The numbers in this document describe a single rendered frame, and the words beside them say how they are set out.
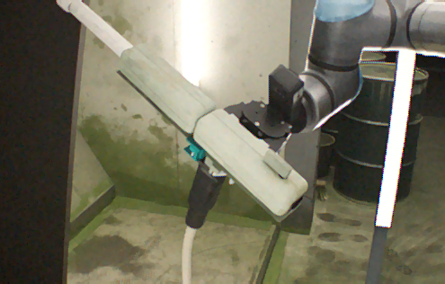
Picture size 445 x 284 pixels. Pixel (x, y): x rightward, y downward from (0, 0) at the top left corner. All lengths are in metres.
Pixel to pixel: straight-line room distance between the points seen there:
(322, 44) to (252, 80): 1.75
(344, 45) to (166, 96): 0.31
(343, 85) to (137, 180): 2.30
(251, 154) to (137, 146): 2.34
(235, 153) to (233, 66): 1.97
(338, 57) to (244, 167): 0.30
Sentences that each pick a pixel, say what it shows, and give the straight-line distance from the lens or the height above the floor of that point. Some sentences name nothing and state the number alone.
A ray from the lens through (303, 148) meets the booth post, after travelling 2.54.
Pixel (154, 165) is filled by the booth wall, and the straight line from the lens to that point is 2.86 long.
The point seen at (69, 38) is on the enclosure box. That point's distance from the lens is 0.96.
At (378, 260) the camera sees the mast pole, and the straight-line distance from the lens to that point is 1.87.
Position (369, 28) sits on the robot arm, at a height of 1.41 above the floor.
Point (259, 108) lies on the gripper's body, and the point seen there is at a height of 1.30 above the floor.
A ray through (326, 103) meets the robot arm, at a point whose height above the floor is 1.29.
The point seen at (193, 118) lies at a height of 1.31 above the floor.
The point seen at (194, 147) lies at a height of 1.27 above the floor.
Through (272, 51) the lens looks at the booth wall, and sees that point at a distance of 2.43.
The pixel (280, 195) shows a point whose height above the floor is 1.25.
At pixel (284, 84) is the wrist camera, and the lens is 0.60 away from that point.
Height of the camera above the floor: 1.48
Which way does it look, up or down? 21 degrees down
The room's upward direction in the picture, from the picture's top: straight up
